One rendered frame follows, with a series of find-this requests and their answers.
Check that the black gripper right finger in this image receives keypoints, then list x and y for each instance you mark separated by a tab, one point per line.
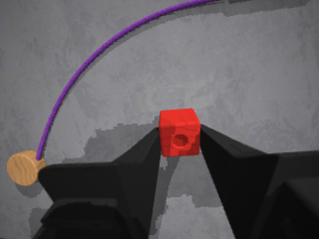
247	179

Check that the round wooden button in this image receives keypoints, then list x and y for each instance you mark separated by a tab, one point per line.
23	167

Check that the red wooden block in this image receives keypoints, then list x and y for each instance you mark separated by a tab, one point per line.
179	133

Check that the wooden stick with purple string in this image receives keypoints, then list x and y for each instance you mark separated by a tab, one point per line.
101	50

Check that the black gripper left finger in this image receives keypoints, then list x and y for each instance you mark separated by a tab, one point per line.
131	179

